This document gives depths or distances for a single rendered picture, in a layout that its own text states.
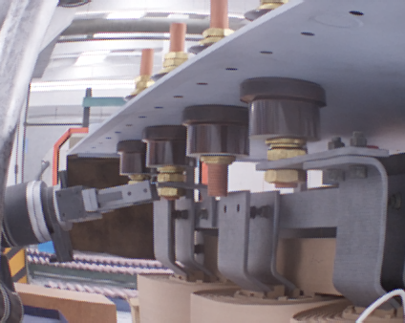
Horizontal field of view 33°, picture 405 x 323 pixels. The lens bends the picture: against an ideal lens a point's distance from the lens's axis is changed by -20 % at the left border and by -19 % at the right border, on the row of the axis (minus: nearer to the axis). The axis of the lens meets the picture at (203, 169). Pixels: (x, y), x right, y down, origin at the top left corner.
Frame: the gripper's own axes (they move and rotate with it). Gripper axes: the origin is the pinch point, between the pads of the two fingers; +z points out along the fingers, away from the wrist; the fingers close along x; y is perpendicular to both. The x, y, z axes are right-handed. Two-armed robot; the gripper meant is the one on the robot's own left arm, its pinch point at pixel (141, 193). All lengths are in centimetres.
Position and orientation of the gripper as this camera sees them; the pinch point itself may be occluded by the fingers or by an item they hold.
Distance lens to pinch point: 122.1
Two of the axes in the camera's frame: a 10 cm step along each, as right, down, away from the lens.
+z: 9.8, -1.9, -0.5
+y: -1.9, -9.8, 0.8
